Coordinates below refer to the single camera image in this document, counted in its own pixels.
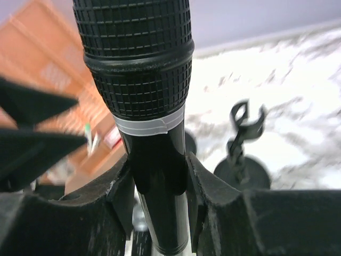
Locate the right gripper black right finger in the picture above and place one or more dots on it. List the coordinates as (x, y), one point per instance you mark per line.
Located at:
(225, 221)

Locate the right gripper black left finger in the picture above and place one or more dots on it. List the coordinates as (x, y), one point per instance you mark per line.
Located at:
(95, 219)

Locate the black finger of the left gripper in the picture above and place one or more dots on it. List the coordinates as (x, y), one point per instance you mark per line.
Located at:
(28, 106)
(26, 154)

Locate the black microphone stand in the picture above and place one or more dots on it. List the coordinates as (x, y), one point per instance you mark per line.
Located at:
(237, 170)
(190, 144)

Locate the black microphone grey band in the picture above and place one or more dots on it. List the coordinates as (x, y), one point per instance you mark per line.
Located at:
(140, 56)

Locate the peach plastic file organizer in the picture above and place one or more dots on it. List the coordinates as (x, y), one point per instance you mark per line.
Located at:
(40, 48)

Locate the green capped marker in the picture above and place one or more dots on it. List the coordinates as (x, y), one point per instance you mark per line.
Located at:
(88, 135)

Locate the red white small box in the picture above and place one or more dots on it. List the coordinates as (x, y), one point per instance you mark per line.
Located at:
(112, 137)

